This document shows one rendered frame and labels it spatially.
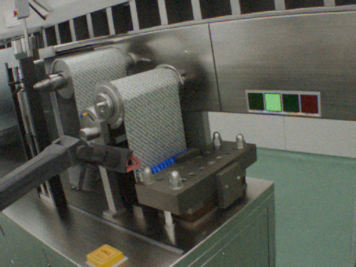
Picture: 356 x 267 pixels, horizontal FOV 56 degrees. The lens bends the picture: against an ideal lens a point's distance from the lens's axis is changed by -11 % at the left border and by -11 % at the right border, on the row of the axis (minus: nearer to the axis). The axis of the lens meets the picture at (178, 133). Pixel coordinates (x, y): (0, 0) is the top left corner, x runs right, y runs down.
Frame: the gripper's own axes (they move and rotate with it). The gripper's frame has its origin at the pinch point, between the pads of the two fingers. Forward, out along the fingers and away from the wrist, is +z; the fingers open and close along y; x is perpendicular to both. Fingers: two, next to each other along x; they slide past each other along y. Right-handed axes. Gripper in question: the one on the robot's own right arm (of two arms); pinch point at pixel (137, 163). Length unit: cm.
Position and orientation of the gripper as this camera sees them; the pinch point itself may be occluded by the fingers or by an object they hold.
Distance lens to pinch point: 109.9
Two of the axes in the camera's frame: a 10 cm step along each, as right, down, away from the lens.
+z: 6.4, 2.2, 7.4
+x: 2.0, -9.7, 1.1
